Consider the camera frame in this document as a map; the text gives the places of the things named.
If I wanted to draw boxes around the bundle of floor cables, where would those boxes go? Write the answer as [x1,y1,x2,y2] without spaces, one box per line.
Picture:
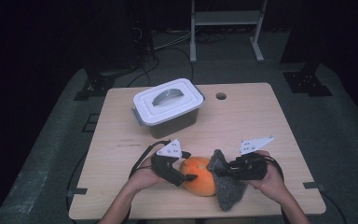
[150,29,227,52]

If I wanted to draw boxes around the person's right hand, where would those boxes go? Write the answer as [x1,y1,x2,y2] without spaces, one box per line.
[248,150,286,203]

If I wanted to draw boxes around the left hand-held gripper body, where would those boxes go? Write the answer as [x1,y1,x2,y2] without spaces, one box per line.
[150,138,189,188]

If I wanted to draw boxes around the black floor cable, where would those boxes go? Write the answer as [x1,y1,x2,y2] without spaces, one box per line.
[127,46,195,88]

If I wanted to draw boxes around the grey fluffy cloth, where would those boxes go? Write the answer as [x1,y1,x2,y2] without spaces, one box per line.
[207,148,249,213]

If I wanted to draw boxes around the white metal stand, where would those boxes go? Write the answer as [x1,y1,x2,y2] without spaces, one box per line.
[189,0,269,64]

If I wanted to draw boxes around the orange plush toy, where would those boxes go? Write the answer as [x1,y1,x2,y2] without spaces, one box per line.
[179,156,217,198]

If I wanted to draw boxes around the translucent grey storage box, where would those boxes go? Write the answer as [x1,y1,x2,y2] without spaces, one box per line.
[131,88,206,140]

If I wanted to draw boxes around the right hand-held gripper cable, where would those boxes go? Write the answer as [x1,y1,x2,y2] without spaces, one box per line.
[264,154,285,185]

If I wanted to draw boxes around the black stand base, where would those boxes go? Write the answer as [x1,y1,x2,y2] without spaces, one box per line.
[73,66,117,102]
[282,63,334,97]

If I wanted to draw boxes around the black cable beside table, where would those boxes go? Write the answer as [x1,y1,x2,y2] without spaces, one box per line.
[65,152,88,224]
[320,188,349,224]

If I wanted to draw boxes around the person's left hand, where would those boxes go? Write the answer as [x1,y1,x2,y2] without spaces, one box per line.
[125,156,170,194]

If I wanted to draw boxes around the white lid with grey handle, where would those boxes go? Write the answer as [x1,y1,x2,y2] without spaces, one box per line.
[132,77,205,127]

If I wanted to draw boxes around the black tape strip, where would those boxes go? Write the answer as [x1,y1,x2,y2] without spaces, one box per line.
[302,181,325,191]
[66,187,89,198]

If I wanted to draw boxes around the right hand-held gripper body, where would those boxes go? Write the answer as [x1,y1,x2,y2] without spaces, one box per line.
[229,135,275,181]

